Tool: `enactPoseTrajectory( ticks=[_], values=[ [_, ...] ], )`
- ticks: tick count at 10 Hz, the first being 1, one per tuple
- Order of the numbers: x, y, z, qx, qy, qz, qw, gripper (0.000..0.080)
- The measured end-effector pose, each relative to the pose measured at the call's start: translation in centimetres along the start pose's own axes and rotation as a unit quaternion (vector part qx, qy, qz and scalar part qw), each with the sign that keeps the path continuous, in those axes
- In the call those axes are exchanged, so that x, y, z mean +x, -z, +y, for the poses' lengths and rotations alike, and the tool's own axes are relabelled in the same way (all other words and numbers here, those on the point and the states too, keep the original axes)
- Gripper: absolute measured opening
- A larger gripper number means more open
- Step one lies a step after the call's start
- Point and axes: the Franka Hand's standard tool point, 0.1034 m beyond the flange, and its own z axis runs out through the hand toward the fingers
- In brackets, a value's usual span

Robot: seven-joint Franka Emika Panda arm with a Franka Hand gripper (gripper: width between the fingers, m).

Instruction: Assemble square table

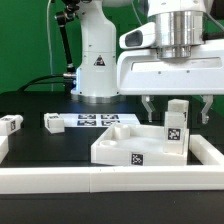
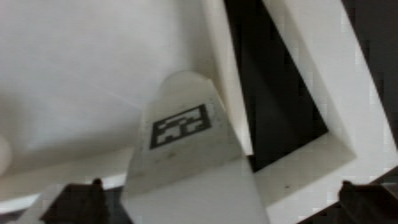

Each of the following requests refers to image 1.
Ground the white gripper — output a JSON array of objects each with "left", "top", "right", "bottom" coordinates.
[{"left": 117, "top": 39, "right": 224, "bottom": 124}]

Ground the white square table top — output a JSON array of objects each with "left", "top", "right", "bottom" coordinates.
[{"left": 91, "top": 123, "right": 189, "bottom": 166}]

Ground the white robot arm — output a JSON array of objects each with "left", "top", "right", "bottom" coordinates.
[{"left": 72, "top": 0, "right": 224, "bottom": 122}]

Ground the fiducial marker sheet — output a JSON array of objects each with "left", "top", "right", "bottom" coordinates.
[{"left": 60, "top": 113, "right": 139, "bottom": 127}]

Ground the white right fence wall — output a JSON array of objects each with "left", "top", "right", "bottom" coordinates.
[{"left": 189, "top": 135, "right": 224, "bottom": 165}]

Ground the white fence wall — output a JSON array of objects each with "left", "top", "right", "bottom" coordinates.
[
  {"left": 189, "top": 135, "right": 224, "bottom": 165},
  {"left": 0, "top": 166, "right": 224, "bottom": 194},
  {"left": 0, "top": 136, "right": 9, "bottom": 163}
]

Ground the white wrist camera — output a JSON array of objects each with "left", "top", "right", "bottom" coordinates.
[{"left": 119, "top": 22, "right": 156, "bottom": 49}]

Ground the white front fence wall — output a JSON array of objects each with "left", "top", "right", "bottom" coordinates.
[{"left": 0, "top": 166, "right": 224, "bottom": 194}]

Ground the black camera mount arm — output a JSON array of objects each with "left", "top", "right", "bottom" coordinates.
[{"left": 55, "top": 0, "right": 80, "bottom": 77}]

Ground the black cable bundle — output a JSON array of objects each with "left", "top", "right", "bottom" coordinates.
[{"left": 18, "top": 73, "right": 77, "bottom": 92}]

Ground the white hanging cable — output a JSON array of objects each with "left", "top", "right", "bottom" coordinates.
[{"left": 46, "top": 0, "right": 56, "bottom": 92}]

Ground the white left fence wall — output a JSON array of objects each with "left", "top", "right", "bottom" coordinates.
[{"left": 0, "top": 136, "right": 9, "bottom": 163}]

